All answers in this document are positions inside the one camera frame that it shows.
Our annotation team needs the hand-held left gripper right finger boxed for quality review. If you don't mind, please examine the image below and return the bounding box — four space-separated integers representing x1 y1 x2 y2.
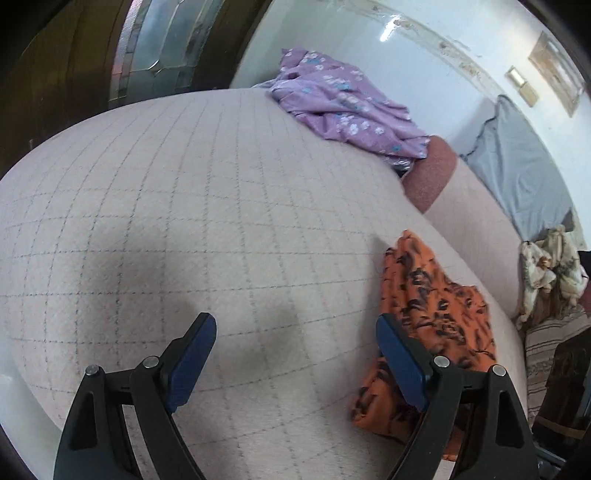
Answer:
375 313 539 480

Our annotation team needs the grey pillow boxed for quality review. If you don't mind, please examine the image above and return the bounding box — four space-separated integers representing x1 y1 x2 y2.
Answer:
462 95 576 243

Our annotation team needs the dark wooden furniture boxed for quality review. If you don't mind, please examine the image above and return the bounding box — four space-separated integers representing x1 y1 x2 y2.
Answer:
537 329 591 445

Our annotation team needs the cream floral cloth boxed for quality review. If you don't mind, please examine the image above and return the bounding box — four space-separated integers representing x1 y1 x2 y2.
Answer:
515 224 588 331

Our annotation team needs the wooden door with glass pane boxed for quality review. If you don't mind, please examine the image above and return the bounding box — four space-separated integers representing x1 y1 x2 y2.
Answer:
0 0 274 172

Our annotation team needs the orange black floral garment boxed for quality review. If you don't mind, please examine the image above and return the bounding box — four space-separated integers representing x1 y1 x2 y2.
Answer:
349 229 498 462

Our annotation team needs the striped beige cloth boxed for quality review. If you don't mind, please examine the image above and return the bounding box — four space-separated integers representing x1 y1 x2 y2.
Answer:
524 308 591 426

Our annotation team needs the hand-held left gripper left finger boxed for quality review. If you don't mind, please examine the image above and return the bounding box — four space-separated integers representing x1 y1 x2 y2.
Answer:
53 312 218 480

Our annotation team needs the framed wall picture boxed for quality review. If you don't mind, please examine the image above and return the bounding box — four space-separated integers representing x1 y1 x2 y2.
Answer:
527 31 585 117

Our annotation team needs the beige checked blanket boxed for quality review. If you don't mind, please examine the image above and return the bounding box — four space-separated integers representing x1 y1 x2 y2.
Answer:
0 88 530 480

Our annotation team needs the purple floral garment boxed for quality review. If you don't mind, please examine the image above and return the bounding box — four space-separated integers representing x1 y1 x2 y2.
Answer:
265 47 433 168

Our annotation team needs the shiny plastic wrapper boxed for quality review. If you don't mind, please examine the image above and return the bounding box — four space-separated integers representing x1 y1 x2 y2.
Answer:
387 157 417 180

